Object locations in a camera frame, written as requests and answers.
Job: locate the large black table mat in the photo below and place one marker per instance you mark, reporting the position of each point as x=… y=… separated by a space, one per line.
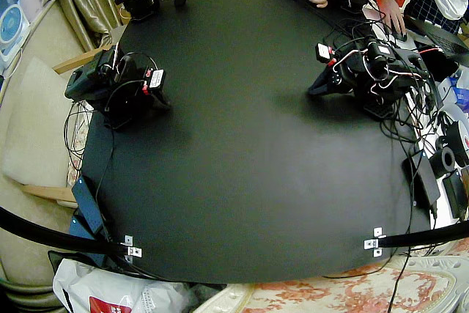
x=238 y=162

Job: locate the black computer mouse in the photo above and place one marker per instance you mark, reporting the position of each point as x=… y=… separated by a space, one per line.
x=401 y=37

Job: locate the wooden chair frame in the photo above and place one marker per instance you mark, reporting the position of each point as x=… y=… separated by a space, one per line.
x=47 y=192

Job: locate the dark blue clamp plate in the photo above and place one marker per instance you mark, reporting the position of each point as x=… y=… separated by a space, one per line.
x=78 y=230
x=86 y=203

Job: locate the dark checked cloth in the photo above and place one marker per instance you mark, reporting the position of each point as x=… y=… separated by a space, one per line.
x=428 y=12

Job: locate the black filament spool red label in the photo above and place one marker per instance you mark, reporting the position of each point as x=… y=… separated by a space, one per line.
x=458 y=137

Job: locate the small silver metal bracket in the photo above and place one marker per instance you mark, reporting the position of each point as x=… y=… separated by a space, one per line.
x=128 y=259
x=128 y=240
x=370 y=244
x=135 y=251
x=377 y=232
x=377 y=253

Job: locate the floral upholstered white chair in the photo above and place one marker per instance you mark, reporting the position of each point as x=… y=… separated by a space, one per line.
x=329 y=294

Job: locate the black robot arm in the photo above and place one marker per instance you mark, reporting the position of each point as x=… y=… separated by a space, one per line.
x=381 y=85
x=110 y=82

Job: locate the white plastic bag red print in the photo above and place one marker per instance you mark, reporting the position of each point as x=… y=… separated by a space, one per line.
x=84 y=283

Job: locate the black tape roll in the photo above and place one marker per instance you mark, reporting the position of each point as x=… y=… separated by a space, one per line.
x=438 y=168

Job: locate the black rectangular box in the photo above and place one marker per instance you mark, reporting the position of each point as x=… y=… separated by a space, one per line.
x=454 y=195

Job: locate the dark-sleeved person hand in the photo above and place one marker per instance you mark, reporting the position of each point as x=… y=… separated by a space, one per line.
x=395 y=16

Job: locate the black frame bar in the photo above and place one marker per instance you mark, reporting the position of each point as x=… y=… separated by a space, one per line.
x=55 y=236
x=421 y=238

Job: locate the small white blue fan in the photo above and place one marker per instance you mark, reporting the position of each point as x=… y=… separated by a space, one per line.
x=11 y=23

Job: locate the flat black rectangular device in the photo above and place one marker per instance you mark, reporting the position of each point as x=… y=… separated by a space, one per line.
x=425 y=181

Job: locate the blue printed box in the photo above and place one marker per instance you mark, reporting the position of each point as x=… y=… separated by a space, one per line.
x=462 y=91

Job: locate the beige seat cushion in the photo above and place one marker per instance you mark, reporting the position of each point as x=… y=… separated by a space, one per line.
x=33 y=126

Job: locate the black laptop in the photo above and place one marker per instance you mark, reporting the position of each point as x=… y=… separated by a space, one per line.
x=443 y=40

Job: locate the small black box white label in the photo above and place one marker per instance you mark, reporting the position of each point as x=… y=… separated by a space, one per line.
x=324 y=52
x=157 y=78

